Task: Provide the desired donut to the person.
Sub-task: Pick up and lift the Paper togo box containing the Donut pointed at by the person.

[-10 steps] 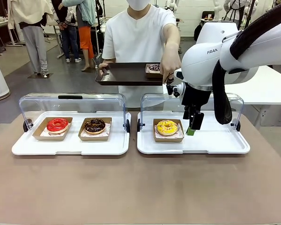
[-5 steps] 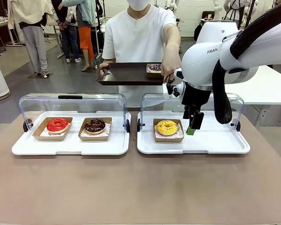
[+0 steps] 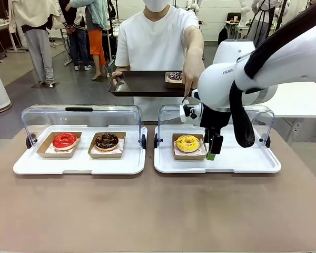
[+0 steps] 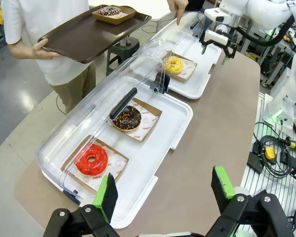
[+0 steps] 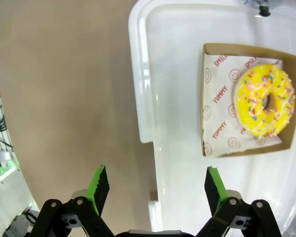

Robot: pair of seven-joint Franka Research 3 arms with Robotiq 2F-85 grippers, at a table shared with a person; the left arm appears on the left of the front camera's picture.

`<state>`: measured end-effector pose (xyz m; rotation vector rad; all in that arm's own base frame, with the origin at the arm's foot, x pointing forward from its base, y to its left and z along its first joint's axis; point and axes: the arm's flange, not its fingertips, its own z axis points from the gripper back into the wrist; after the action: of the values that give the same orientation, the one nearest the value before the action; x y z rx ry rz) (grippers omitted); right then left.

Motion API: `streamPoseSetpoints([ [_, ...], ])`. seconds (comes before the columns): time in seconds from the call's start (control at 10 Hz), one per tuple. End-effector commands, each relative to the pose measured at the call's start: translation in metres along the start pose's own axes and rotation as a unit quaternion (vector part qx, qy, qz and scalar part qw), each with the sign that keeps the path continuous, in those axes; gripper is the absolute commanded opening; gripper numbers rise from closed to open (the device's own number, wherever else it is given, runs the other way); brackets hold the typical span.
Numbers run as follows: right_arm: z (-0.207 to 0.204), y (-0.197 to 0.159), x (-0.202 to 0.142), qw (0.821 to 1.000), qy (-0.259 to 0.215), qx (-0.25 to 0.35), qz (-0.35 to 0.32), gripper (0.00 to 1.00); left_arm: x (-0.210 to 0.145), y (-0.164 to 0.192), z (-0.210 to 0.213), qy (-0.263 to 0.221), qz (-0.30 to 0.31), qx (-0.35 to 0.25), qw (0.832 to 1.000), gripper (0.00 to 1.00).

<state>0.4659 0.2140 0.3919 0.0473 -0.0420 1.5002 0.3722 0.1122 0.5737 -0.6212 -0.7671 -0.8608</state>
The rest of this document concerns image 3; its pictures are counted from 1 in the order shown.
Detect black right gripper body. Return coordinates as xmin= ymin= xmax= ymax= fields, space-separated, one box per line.
xmin=199 ymin=103 xmax=232 ymax=137

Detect yellow glazed sprinkled donut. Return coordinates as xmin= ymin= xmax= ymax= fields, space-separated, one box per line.
xmin=175 ymin=134 xmax=201 ymax=153

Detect brown cardboard donut box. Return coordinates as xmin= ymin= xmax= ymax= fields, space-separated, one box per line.
xmin=87 ymin=131 xmax=127 ymax=160
xmin=36 ymin=131 xmax=83 ymax=159
xmin=164 ymin=71 xmax=186 ymax=89
xmin=172 ymin=133 xmax=209 ymax=161

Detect chocolate donut with coloured sprinkles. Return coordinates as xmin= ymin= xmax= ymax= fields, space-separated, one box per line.
xmin=167 ymin=72 xmax=184 ymax=82

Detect dark brown serving tray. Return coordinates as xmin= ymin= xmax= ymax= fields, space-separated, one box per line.
xmin=107 ymin=70 xmax=196 ymax=98

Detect person's left forearm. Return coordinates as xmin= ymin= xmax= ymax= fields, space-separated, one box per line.
xmin=183 ymin=27 xmax=205 ymax=72

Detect person in white t-shirt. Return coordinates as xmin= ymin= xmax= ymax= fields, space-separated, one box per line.
xmin=114 ymin=0 xmax=205 ymax=122

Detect chocolate donut with nuts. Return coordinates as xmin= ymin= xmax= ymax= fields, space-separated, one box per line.
xmin=94 ymin=132 xmax=120 ymax=152

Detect red glazed donut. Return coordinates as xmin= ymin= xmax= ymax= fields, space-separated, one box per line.
xmin=52 ymin=132 xmax=78 ymax=152

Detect person's left hand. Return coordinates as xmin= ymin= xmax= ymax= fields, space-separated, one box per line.
xmin=182 ymin=68 xmax=203 ymax=98

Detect person's right hand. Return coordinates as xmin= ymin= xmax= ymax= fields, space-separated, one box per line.
xmin=110 ymin=71 xmax=124 ymax=86

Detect white display tray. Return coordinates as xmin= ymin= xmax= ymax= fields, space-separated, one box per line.
xmin=13 ymin=124 xmax=147 ymax=176
xmin=154 ymin=124 xmax=282 ymax=174

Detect printed paper liner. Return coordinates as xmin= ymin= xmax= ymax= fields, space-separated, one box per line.
xmin=45 ymin=145 xmax=76 ymax=154
xmin=90 ymin=138 xmax=125 ymax=154
xmin=174 ymin=141 xmax=207 ymax=157

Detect clear plastic display lid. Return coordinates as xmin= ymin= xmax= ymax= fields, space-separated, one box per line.
xmin=21 ymin=104 xmax=147 ymax=149
xmin=155 ymin=104 xmax=275 ymax=148

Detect white side table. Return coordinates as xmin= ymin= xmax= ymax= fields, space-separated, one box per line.
xmin=252 ymin=81 xmax=316 ymax=144

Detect bystander in black apron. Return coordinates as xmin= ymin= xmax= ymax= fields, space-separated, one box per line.
xmin=249 ymin=0 xmax=277 ymax=48

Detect black tripod pole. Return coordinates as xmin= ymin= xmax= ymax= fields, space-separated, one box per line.
xmin=273 ymin=0 xmax=288 ymax=30

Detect white face mask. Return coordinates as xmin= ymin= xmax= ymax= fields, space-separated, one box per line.
xmin=143 ymin=0 xmax=169 ymax=13

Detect bystander in orange trousers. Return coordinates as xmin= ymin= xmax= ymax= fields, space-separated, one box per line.
xmin=70 ymin=0 xmax=109 ymax=81

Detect bystander in dark jacket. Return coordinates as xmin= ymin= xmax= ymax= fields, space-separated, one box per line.
xmin=57 ymin=0 xmax=93 ymax=72

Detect bystander in beige sweater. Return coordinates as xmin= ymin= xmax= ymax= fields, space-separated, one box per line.
xmin=9 ymin=0 xmax=62 ymax=85

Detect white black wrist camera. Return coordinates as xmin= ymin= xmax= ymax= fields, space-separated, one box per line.
xmin=179 ymin=103 xmax=204 ymax=123

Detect black arm cable sleeve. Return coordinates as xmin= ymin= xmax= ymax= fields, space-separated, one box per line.
xmin=230 ymin=0 xmax=316 ymax=149

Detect thin black camera cable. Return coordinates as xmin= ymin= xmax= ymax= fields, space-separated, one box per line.
xmin=181 ymin=88 xmax=195 ymax=105

